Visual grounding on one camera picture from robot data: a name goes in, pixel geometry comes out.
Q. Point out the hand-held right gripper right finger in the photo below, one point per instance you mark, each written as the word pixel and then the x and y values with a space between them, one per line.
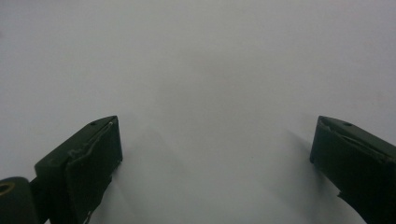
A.
pixel 358 161

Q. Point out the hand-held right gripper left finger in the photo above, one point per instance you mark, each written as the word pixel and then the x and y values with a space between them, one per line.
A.
pixel 84 161

